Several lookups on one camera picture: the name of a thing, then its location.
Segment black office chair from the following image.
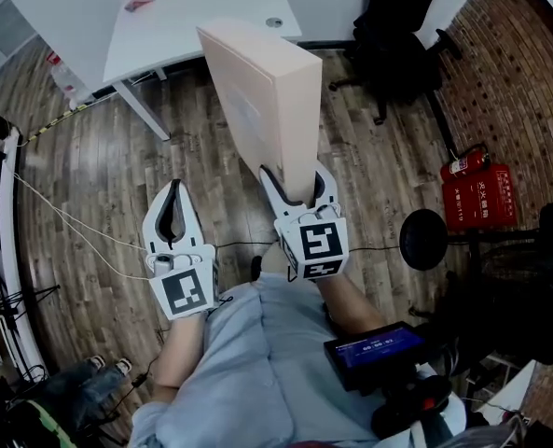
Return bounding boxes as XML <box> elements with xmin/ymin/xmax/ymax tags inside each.
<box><xmin>328</xmin><ymin>0</ymin><xmax>463</xmax><ymax>126</ymax></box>

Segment person's light blue shirt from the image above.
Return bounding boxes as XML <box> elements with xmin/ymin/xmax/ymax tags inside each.
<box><xmin>129</xmin><ymin>271</ymin><xmax>468</xmax><ymax>448</ymax></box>

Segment thin white cable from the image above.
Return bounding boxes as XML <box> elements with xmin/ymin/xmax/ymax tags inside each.
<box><xmin>12</xmin><ymin>171</ymin><xmax>155</xmax><ymax>282</ymax></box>

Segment red fire extinguisher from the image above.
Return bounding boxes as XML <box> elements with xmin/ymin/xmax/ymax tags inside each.
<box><xmin>447</xmin><ymin>142</ymin><xmax>492</xmax><ymax>180</ymax></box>

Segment person's left forearm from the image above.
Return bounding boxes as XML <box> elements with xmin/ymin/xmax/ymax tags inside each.
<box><xmin>151</xmin><ymin>313</ymin><xmax>208</xmax><ymax>391</ymax></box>

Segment dark trouser legs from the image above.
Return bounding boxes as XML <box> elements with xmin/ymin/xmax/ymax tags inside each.
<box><xmin>37</xmin><ymin>359</ymin><xmax>131</xmax><ymax>427</ymax></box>

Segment person's right forearm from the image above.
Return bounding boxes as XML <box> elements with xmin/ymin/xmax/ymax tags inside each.
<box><xmin>312</xmin><ymin>271</ymin><xmax>399</xmax><ymax>334</ymax></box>

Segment black tripod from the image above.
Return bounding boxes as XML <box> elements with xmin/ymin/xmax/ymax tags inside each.
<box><xmin>0</xmin><ymin>284</ymin><xmax>62</xmax><ymax>319</ymax></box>

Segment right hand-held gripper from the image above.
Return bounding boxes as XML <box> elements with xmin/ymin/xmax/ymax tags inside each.
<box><xmin>258</xmin><ymin>165</ymin><xmax>351</xmax><ymax>283</ymax></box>

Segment white board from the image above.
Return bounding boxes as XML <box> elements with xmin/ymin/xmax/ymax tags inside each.
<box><xmin>477</xmin><ymin>358</ymin><xmax>539</xmax><ymax>413</ymax></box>

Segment white curved rail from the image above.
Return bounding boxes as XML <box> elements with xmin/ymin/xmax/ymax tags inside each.
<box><xmin>1</xmin><ymin>127</ymin><xmax>48</xmax><ymax>378</ymax></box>

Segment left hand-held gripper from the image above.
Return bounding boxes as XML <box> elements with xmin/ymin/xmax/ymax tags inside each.
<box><xmin>142</xmin><ymin>178</ymin><xmax>222</xmax><ymax>321</ymax></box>

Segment black handle with red button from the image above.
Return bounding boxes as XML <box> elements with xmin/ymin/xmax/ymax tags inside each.
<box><xmin>370</xmin><ymin>373</ymin><xmax>455</xmax><ymax>441</ymax></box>

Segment clear plastic bottle red label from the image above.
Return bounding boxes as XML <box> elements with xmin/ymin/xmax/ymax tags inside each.
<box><xmin>48</xmin><ymin>51</ymin><xmax>94</xmax><ymax>110</ymax></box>

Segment pink box item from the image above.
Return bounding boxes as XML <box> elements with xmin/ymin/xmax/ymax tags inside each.
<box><xmin>195</xmin><ymin>18</ymin><xmax>325</xmax><ymax>206</ymax></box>

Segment red fire extinguisher box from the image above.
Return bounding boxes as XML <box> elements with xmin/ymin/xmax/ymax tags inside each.
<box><xmin>439</xmin><ymin>163</ymin><xmax>519</xmax><ymax>233</ymax></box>

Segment black round disc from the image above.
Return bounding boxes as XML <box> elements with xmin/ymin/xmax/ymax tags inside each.
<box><xmin>398</xmin><ymin>208</ymin><xmax>449</xmax><ymax>272</ymax></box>

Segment yellow black striped cable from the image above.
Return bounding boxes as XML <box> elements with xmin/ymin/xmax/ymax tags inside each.
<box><xmin>21</xmin><ymin>102</ymin><xmax>91</xmax><ymax>147</ymax></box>

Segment black tablet with blue screen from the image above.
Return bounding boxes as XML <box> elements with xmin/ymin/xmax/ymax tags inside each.
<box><xmin>323</xmin><ymin>321</ymin><xmax>427</xmax><ymax>392</ymax></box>

